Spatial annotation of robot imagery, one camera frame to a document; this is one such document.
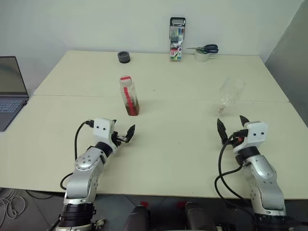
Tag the dark rounded shape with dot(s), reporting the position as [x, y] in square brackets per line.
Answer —
[137, 219]
[199, 216]

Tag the marker pen pack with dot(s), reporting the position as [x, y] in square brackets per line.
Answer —
[177, 41]

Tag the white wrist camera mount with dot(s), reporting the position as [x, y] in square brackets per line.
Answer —
[102, 127]
[256, 133]

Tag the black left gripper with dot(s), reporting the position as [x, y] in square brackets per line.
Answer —
[121, 138]

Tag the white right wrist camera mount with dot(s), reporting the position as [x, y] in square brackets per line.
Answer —
[256, 133]

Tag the clear empty plastic bottle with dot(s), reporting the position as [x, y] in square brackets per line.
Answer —
[232, 91]

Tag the clear bottle with red label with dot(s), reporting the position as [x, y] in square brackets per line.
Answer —
[130, 96]

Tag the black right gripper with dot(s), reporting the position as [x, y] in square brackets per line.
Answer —
[238, 137]

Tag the grey partition panel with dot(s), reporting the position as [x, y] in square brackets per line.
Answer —
[291, 60]

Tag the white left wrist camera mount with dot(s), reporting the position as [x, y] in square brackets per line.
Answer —
[102, 127]

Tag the grey laptop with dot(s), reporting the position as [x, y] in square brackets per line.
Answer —
[10, 96]

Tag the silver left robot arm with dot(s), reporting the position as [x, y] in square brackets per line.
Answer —
[83, 166]

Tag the red tag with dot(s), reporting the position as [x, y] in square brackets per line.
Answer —
[181, 204]
[144, 204]

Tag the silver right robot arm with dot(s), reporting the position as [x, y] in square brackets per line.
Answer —
[264, 173]

